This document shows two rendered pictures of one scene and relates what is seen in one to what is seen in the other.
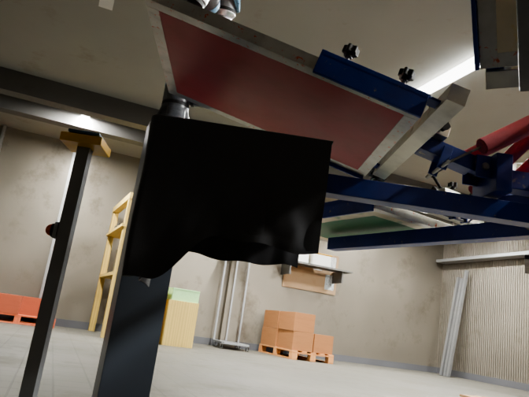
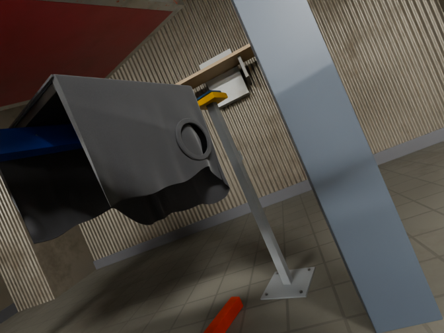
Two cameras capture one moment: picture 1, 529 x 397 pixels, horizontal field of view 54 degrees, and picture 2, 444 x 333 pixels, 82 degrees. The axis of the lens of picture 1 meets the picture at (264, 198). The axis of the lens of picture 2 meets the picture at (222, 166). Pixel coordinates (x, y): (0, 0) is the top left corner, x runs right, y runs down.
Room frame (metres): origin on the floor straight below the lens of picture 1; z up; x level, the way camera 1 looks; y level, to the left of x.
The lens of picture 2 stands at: (2.23, -0.44, 0.65)
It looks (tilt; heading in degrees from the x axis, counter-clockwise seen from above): 0 degrees down; 124
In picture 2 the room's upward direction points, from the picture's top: 23 degrees counter-clockwise
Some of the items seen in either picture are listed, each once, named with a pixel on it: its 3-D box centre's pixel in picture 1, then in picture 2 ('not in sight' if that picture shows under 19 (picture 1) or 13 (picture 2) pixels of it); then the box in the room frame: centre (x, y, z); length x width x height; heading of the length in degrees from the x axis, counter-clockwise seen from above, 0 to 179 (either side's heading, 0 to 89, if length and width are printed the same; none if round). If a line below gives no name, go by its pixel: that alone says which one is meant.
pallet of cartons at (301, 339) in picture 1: (297, 335); not in sight; (9.53, -0.91, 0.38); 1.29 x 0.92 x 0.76; 20
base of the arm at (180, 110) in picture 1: (173, 115); not in sight; (2.04, 0.42, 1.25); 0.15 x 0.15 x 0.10
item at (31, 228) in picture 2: (234, 205); (92, 192); (1.30, 0.07, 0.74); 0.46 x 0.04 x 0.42; 92
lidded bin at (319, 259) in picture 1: (318, 260); not in sight; (10.17, -1.22, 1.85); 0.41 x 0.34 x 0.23; 110
